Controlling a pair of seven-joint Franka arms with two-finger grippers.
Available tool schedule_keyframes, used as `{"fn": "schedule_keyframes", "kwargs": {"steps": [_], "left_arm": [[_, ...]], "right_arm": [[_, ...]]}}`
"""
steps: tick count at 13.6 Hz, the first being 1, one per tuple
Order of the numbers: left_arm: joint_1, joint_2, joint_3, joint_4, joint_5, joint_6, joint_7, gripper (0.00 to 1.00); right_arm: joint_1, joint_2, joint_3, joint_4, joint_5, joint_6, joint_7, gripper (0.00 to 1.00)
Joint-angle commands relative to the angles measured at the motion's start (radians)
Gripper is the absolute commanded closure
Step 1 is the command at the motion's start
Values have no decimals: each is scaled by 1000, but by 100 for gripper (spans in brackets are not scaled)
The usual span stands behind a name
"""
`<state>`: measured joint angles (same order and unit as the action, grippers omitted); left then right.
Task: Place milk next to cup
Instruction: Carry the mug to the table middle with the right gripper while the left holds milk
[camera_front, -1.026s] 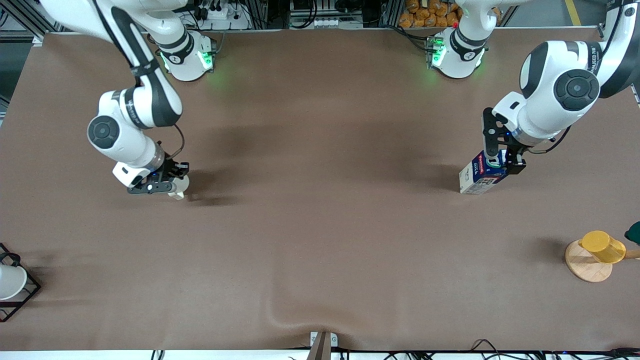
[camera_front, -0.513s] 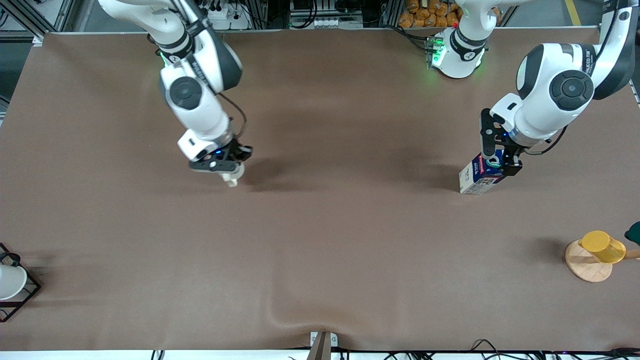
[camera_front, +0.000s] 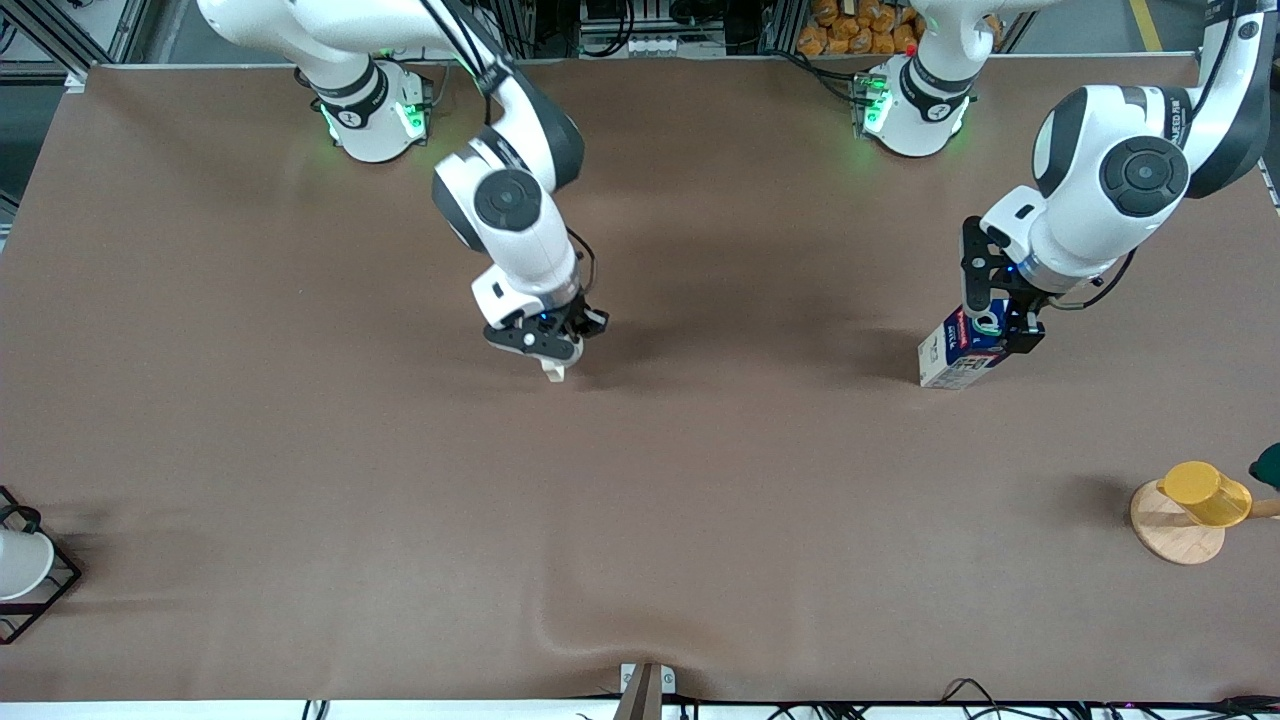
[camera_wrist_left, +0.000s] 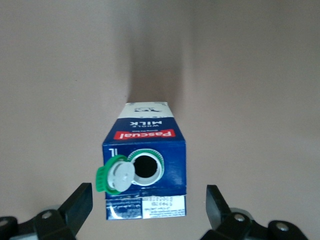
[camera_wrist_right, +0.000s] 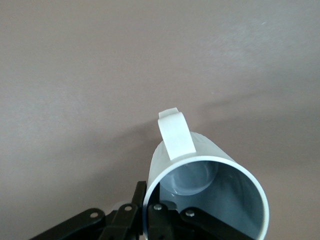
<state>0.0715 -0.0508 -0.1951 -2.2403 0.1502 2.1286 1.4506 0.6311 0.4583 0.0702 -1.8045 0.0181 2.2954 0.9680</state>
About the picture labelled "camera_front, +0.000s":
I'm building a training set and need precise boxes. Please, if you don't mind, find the blue white milk carton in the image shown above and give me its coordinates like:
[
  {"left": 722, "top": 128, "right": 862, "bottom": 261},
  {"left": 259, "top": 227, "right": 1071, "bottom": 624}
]
[{"left": 918, "top": 298, "right": 1025, "bottom": 390}]

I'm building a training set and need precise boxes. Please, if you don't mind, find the yellow plastic cup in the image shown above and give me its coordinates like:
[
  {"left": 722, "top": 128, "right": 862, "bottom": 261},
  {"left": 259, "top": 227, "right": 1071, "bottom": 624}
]
[{"left": 1157, "top": 461, "right": 1254, "bottom": 528}]

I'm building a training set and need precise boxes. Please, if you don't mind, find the round wooden cup stand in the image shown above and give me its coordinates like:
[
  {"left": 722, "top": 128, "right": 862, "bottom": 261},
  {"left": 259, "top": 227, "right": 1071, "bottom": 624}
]
[{"left": 1130, "top": 478, "right": 1280, "bottom": 567}]

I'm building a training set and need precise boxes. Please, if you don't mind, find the white cup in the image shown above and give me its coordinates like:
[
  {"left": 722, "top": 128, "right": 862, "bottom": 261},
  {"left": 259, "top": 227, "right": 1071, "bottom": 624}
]
[{"left": 0, "top": 527, "right": 56, "bottom": 602}]

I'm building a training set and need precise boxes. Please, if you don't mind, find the brown table mat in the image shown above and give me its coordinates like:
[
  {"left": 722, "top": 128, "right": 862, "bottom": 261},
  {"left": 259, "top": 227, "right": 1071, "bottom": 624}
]
[{"left": 0, "top": 56, "right": 1280, "bottom": 704}]

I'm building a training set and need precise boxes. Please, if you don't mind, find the pile of orange bread rolls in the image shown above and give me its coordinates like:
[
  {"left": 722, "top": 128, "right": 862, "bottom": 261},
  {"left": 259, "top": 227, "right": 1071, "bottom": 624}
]
[{"left": 796, "top": 0, "right": 1005, "bottom": 58}]

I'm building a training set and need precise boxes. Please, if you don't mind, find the long white power strip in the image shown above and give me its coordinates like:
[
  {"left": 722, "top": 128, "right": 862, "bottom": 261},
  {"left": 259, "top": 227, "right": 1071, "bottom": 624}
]
[{"left": 588, "top": 36, "right": 703, "bottom": 58}]

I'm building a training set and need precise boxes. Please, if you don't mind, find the black base cable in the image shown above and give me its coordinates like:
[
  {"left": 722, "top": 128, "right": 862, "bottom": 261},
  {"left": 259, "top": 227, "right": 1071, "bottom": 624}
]
[{"left": 778, "top": 48, "right": 873, "bottom": 107}]

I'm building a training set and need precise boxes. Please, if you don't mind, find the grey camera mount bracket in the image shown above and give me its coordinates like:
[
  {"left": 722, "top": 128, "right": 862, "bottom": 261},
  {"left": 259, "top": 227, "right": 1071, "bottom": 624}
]
[{"left": 612, "top": 661, "right": 678, "bottom": 720}]

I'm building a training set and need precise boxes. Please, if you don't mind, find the black cables bundle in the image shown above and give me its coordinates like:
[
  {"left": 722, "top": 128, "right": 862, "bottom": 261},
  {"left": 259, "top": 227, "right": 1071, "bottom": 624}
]
[{"left": 760, "top": 678, "right": 1280, "bottom": 720}]

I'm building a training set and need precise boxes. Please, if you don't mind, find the aluminium frame post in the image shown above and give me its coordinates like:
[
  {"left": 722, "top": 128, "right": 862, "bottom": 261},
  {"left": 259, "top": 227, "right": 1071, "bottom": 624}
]
[{"left": 18, "top": 0, "right": 153, "bottom": 93}]

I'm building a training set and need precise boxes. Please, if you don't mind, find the black wire rack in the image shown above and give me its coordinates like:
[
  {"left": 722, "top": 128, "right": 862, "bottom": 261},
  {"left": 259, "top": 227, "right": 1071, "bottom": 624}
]
[{"left": 0, "top": 486, "right": 84, "bottom": 646}]

